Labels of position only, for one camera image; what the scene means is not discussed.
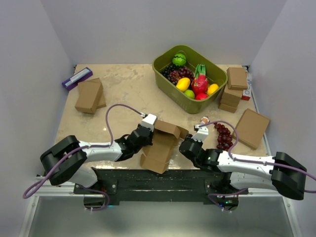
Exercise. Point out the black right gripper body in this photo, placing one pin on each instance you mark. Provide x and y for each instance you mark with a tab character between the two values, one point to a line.
189	138

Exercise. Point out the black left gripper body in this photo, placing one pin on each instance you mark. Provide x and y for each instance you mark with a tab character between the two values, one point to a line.
148	141

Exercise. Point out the brown cardboard box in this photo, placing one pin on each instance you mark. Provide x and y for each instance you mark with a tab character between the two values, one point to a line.
156	157

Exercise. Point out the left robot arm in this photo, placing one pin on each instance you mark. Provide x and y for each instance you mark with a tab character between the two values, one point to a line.
65	159

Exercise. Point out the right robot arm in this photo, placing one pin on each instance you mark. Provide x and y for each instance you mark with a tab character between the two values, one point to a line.
280	173

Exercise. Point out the bottom stacked cardboard box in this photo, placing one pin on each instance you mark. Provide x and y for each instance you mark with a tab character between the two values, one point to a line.
227	108

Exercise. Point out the stacked cardboard box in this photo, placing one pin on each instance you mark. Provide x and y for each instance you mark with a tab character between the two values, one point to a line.
237	78
231	97
227	108

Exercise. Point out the middle stacked cardboard box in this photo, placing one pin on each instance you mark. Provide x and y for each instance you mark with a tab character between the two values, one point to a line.
231	97

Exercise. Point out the large folded cardboard box right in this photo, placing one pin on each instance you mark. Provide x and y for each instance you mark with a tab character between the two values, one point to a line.
251	128

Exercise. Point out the folded cardboard box upper left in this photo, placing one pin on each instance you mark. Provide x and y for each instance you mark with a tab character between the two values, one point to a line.
89	95

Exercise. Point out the red white small box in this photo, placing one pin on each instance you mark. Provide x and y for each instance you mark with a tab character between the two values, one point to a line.
246	95

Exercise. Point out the top stacked cardboard box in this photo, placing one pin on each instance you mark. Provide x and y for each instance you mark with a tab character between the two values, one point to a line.
237	78

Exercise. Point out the purple flat box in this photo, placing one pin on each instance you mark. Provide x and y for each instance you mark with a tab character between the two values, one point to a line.
73	81

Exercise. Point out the dark red grape bunch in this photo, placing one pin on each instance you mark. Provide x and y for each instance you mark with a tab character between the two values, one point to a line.
224	140

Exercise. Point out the green lime toy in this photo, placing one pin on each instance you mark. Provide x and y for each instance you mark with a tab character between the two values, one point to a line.
190	94

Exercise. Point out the yellow mango toy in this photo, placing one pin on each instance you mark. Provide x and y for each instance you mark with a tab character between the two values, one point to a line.
183	84

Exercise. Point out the red dragon fruit toy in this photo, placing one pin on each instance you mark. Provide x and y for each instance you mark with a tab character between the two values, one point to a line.
200	82

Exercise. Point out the orange yellow fruit toy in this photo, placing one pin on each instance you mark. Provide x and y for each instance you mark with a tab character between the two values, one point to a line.
211	89

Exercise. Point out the green plastic bin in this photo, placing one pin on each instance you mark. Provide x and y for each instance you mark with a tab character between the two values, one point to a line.
214	74

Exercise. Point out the dark grapes in bin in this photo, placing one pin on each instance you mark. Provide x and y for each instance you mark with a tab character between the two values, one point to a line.
173	73

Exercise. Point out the green round fruit toy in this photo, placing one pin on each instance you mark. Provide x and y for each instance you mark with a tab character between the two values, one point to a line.
179	59

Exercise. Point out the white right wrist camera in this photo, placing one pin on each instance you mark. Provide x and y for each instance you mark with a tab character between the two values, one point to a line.
201	133

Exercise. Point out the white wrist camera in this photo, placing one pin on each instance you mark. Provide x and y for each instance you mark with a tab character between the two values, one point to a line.
149	122
201	133

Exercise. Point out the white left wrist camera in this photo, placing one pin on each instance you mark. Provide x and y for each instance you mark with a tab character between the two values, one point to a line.
149	122

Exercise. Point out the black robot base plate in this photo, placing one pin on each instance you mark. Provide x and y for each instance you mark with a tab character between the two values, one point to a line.
174	185

